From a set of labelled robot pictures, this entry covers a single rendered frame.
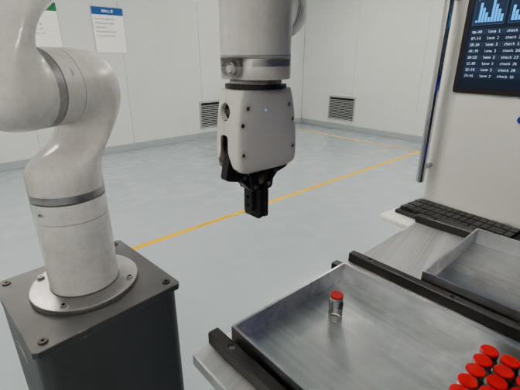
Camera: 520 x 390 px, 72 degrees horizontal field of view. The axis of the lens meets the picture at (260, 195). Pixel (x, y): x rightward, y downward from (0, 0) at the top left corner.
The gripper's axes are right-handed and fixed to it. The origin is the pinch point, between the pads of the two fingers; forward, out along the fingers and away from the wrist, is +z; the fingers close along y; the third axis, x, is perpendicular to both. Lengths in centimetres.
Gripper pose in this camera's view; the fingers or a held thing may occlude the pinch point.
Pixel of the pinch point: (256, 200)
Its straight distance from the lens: 49.2
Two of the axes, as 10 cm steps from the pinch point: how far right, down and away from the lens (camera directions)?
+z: 0.0, 9.3, 3.6
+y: 7.5, -2.4, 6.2
